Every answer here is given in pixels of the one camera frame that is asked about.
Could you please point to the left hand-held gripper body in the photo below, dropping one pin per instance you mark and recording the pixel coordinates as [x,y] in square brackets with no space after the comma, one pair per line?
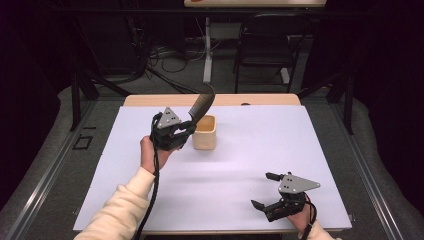
[166,133]

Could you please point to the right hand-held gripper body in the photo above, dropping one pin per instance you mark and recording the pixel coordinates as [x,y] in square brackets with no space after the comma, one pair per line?
[293,186]

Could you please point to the beige square cup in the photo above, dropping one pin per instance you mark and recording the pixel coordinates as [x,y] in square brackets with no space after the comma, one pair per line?
[206,136]

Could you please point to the person's left hand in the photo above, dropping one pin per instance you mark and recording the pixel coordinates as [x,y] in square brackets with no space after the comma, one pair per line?
[148,156]

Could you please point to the person's right hand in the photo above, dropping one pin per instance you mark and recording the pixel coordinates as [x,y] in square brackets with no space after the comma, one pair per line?
[300,220]

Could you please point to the white table mat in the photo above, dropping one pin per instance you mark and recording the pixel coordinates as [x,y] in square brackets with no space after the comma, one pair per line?
[240,160]

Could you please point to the wooden table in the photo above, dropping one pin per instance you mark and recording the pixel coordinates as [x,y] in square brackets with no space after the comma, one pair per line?
[233,99]

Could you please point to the white desk leg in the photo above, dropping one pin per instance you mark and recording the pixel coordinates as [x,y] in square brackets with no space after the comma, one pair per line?
[207,60]

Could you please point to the black metal stand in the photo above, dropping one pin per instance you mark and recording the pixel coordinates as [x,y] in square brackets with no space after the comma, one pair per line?
[76,100]
[348,103]

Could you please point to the black folding chair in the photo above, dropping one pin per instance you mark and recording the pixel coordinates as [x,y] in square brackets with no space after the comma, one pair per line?
[266,50]

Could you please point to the background wooden desk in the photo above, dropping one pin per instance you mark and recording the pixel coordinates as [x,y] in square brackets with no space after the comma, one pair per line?
[260,3]

